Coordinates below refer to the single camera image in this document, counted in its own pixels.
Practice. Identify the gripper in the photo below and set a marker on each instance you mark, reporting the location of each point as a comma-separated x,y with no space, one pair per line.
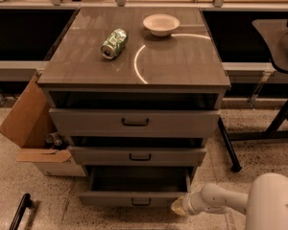
192,203

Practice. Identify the grey bottom drawer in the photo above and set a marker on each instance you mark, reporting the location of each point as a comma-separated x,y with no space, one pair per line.
128,186

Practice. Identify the grey drawer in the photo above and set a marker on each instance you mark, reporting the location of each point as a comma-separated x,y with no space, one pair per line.
128,186
135,123
185,152

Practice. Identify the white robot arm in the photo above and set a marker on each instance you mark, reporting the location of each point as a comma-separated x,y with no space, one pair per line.
265,205

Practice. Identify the grey middle drawer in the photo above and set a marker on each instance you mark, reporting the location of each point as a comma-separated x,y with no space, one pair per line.
185,152

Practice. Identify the grey drawer cabinet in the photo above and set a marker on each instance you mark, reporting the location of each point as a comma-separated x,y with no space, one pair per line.
180,71

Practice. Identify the grey top drawer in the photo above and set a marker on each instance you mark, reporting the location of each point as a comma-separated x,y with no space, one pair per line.
135,123

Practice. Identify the cans inside cardboard box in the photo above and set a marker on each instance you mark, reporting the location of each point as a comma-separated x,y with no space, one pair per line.
54,140

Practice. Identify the black bar lower left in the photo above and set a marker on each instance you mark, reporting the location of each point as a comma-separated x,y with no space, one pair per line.
25,203

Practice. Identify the brown cardboard box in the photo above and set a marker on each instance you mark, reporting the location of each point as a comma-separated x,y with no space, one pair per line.
27,124

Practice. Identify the crushed green soda can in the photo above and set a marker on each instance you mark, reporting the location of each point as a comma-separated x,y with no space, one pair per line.
114,44

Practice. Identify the white bowl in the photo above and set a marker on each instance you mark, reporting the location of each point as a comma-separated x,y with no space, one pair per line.
161,24

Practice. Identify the dark side table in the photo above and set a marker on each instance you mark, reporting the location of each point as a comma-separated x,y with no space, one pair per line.
275,35

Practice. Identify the black table leg frame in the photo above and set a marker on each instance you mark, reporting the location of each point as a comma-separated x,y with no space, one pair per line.
270,133

